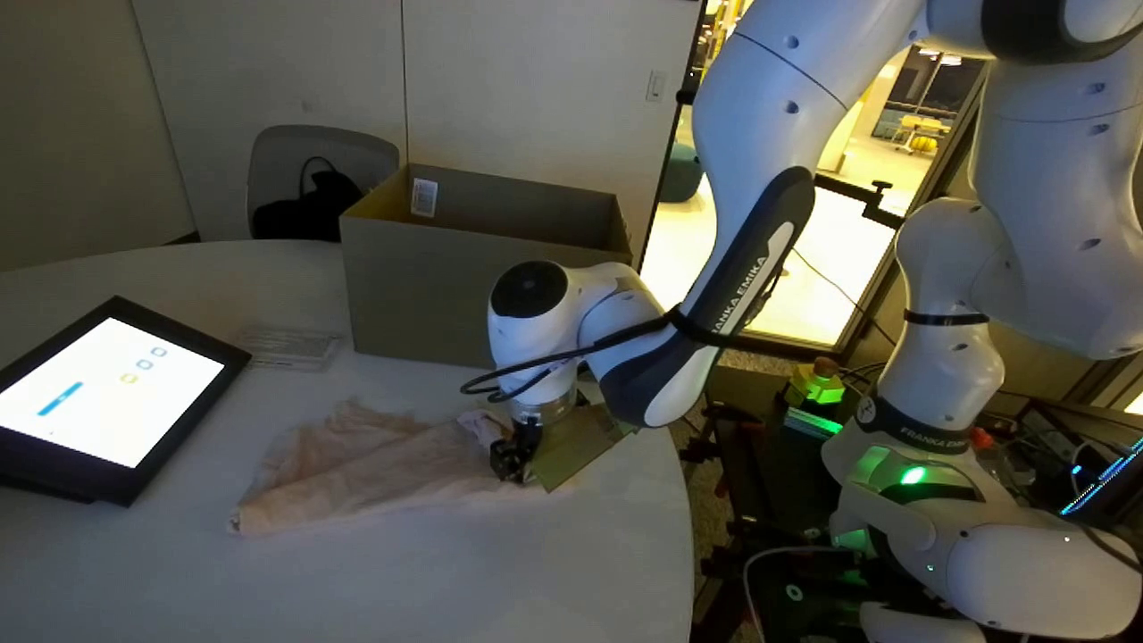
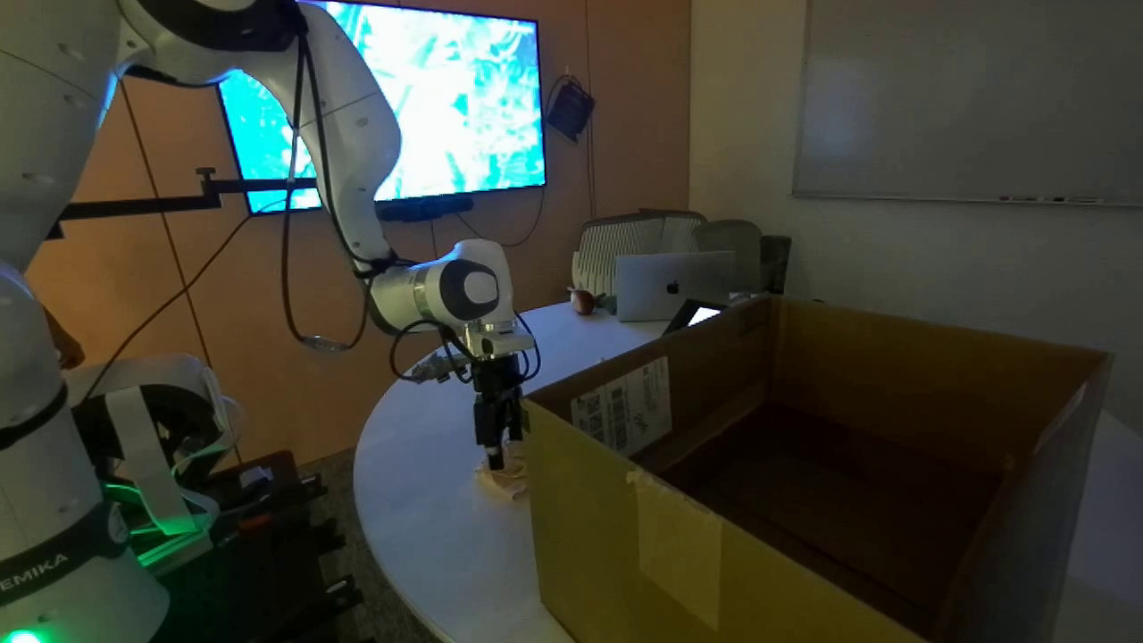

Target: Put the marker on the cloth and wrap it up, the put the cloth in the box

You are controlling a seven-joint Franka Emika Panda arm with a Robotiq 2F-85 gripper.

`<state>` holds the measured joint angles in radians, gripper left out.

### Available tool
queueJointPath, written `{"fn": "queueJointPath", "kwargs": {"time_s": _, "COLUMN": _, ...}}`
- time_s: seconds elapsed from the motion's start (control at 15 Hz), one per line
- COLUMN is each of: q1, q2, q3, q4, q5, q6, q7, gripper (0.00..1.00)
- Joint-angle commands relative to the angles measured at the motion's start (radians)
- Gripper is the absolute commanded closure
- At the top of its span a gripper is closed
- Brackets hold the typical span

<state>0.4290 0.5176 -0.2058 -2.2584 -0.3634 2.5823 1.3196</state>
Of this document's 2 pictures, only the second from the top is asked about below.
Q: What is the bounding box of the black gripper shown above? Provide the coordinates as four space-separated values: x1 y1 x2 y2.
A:
469 349 530 475

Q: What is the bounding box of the beige cloth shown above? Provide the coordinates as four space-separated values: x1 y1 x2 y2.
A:
475 456 534 505

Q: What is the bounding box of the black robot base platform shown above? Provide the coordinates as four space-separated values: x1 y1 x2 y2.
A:
145 445 366 643

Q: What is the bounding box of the brown cardboard box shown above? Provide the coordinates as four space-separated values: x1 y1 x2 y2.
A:
520 292 1115 643

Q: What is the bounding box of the silver laptop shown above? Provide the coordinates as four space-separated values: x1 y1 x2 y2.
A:
608 248 750 324

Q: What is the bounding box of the black tablet lit screen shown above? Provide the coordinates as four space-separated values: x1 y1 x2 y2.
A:
657 295 732 341

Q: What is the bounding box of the dark rectangular object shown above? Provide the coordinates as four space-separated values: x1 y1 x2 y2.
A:
752 231 795 295

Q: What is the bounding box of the white black headset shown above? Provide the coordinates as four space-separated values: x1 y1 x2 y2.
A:
69 349 243 553

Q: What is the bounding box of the whiteboard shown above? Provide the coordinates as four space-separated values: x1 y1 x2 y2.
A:
789 0 1143 214

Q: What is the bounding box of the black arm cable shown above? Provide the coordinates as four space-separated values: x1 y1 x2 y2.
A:
275 0 545 388

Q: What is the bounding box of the black wall device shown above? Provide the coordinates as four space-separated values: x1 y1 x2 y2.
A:
544 67 600 144

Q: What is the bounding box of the wall television screen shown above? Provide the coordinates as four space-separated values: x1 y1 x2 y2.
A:
210 0 550 220

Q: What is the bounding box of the black camera boom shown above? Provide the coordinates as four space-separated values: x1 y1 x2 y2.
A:
49 163 333 229

